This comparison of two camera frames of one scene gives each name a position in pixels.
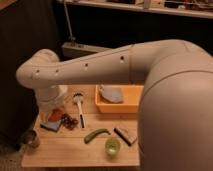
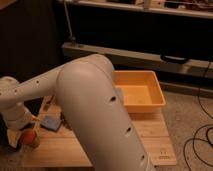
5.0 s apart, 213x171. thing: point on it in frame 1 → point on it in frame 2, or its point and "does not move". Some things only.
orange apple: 55,115 → 28,136
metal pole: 71,38 does not move
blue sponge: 51,125 does not move
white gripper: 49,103 → 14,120
